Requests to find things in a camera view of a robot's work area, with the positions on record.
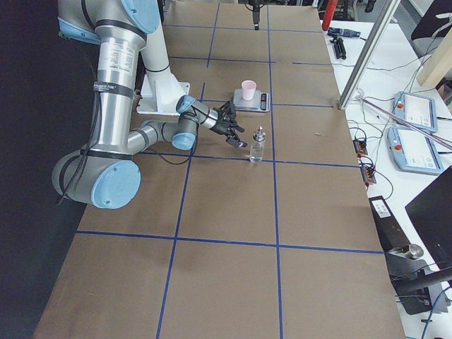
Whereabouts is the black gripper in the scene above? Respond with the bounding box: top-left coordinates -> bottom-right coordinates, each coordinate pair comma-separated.
211,101 -> 247,148

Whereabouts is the clear glass sauce bottle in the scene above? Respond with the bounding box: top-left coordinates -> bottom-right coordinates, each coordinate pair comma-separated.
249,126 -> 266,163

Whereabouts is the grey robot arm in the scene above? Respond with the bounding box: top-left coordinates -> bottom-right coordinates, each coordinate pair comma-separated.
52,1 -> 245,209

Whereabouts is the digital kitchen scale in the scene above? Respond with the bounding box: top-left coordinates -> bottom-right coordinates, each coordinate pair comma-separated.
232,88 -> 270,112

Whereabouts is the black folded tripod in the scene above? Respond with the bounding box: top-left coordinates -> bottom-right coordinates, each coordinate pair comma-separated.
330,35 -> 347,60

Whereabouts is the red cylinder bottle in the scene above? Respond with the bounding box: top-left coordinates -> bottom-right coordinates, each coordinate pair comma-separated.
322,0 -> 338,31

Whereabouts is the blue teach pendant near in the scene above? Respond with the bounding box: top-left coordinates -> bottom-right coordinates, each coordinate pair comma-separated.
387,126 -> 444,175

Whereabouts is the blue teach pendant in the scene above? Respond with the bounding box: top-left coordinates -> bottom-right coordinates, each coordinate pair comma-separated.
394,92 -> 438,133
387,126 -> 444,175

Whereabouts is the black box with label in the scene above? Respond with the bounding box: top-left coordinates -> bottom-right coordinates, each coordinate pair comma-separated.
369,196 -> 410,252

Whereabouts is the blue teach pendant far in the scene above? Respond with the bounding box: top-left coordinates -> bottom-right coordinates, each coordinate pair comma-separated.
394,92 -> 438,133

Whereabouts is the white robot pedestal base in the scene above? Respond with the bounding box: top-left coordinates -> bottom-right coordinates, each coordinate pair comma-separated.
137,24 -> 190,116

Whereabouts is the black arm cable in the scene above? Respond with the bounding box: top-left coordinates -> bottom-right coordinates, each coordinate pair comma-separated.
56,52 -> 198,208

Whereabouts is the aluminium frame post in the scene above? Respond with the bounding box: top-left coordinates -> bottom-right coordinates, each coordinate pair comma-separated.
338,0 -> 400,110

